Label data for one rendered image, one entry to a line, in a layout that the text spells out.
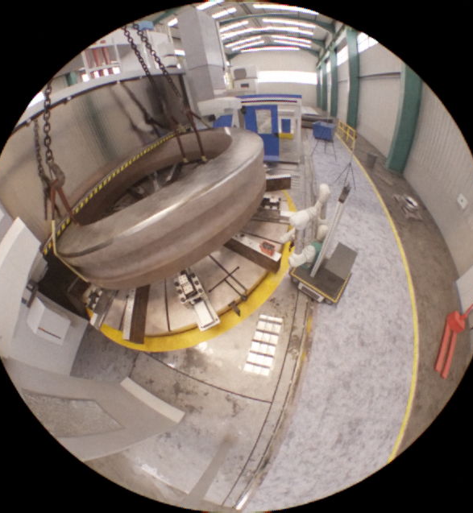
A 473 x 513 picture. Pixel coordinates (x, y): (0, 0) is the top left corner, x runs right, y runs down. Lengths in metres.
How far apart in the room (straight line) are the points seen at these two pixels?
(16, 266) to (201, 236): 2.18
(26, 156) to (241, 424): 5.44
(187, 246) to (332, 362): 2.69
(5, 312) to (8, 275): 0.34
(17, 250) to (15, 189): 2.04
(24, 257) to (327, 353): 3.79
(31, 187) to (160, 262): 2.94
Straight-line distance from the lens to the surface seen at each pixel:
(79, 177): 4.07
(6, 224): 2.33
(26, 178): 3.86
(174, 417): 3.00
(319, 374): 2.80
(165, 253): 2.21
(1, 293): 2.02
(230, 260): 2.90
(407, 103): 10.09
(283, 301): 2.85
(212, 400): 2.81
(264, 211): 3.26
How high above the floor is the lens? 2.65
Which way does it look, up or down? 53 degrees down
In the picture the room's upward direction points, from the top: 13 degrees counter-clockwise
